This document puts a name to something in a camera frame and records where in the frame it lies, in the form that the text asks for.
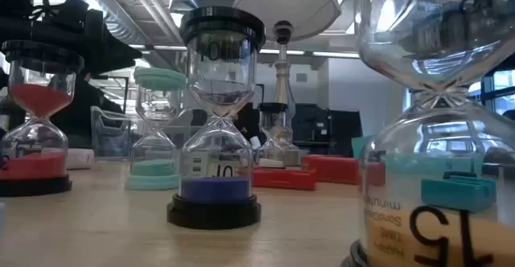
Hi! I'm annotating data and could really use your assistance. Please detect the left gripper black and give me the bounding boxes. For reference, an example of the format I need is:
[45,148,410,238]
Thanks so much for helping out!
[47,8,143,76]

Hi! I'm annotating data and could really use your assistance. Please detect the red sand hourglass black caps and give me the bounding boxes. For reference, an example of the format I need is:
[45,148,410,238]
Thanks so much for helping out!
[0,39,85,198]

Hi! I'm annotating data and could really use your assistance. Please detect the mint green hourglass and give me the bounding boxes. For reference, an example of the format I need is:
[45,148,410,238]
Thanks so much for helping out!
[124,66,188,191]

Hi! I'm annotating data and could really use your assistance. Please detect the white sand hourglass black caps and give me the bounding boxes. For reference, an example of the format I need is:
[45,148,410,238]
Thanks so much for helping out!
[253,101,290,170]

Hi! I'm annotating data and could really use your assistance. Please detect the blue sand hourglass black caps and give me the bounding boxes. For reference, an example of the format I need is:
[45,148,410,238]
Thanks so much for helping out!
[166,5,267,231]

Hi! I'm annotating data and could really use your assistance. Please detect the red block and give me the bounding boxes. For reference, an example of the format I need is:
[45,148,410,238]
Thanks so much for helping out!
[300,154,361,186]

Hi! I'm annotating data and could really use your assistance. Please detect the teal translucent plastic bin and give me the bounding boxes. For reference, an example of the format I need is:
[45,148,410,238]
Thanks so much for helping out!
[351,133,486,178]

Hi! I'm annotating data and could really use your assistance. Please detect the orange sand hourglass black caps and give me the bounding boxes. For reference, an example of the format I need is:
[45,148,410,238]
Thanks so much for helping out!
[340,0,515,267]

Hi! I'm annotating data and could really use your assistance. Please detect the teal digital timer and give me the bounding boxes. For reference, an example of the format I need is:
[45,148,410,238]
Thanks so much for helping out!
[420,172,498,214]

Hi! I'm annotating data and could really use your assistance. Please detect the person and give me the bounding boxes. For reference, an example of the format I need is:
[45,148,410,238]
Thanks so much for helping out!
[50,72,124,150]

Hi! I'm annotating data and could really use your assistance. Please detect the clear plastic bin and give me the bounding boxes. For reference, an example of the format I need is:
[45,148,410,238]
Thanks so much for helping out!
[90,105,194,160]

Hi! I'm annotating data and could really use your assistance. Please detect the white shade silver table lamp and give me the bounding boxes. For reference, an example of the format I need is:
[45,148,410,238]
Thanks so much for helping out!
[232,0,343,167]

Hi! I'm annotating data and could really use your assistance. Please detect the long ceiling light strip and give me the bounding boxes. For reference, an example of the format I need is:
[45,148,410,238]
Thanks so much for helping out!
[128,43,361,59]

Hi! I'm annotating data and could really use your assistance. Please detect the black cabinet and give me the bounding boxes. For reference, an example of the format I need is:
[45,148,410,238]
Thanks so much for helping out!
[290,103,363,158]

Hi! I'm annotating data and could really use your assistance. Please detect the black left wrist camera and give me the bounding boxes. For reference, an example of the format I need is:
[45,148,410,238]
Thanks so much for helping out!
[50,0,90,21]

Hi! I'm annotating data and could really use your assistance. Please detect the window with dark frame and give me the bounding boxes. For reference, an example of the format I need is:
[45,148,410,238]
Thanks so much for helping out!
[468,64,515,117]

